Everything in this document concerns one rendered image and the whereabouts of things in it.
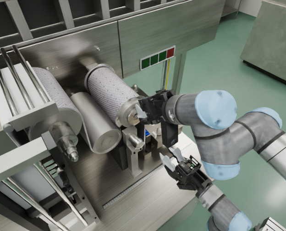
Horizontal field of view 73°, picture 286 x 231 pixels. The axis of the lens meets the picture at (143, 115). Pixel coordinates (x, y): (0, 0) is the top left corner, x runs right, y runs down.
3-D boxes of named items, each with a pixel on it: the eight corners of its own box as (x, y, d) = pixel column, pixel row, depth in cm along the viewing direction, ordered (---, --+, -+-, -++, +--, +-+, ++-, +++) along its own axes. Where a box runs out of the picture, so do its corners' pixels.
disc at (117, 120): (110, 130, 69) (125, 95, 63) (109, 129, 69) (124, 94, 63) (139, 127, 80) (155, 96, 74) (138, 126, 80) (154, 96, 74)
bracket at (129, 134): (134, 179, 91) (131, 141, 68) (126, 169, 94) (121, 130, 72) (143, 173, 93) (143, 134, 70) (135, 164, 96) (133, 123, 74)
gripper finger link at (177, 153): (174, 138, 77) (189, 156, 71) (173, 146, 81) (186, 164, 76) (168, 140, 76) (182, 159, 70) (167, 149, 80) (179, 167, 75)
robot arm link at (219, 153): (260, 162, 43) (248, 116, 41) (224, 188, 39) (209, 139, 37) (231, 154, 50) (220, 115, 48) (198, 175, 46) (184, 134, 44)
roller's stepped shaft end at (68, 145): (71, 166, 49) (68, 160, 47) (62, 150, 53) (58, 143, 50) (83, 160, 51) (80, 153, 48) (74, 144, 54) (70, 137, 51)
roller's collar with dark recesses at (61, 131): (58, 156, 53) (50, 143, 48) (51, 141, 56) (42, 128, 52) (80, 145, 56) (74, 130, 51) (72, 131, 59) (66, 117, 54)
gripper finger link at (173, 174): (169, 159, 75) (188, 173, 71) (169, 161, 77) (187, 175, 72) (162, 167, 73) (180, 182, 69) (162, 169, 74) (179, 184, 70)
